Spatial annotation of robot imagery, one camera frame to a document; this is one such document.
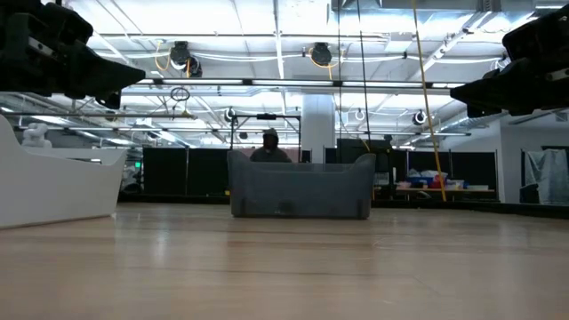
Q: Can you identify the wooden background table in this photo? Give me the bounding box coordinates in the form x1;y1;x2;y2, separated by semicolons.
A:
395;186;495;195

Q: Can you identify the white plastic bin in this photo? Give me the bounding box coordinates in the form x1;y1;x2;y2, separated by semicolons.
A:
0;114;129;230

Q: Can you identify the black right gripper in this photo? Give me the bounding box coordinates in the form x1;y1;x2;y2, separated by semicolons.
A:
449;4;569;119

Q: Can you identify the white robot figure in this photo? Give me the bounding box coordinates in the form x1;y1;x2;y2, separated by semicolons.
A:
21;122;53;148

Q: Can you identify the black background rig stand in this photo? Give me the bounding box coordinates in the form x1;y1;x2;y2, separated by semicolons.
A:
229;113;302;150

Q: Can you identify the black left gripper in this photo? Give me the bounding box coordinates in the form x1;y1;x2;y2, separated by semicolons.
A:
0;0;147;110

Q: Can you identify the grey fabric cover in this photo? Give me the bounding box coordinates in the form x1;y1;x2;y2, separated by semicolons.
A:
524;148;569;204

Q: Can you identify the black hanging cable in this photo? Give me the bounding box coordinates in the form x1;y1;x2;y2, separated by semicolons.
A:
356;0;373;155

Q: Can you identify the white building column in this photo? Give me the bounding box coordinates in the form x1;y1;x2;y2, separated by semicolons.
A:
301;92;337;164

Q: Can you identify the grey translucent plastic bin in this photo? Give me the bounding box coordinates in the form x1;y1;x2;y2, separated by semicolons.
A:
227;149;377;220

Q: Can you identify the blue storage bin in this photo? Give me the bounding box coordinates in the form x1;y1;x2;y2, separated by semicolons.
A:
406;175;435;188

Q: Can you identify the person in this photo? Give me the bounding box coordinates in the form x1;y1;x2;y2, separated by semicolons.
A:
249;128;293;163

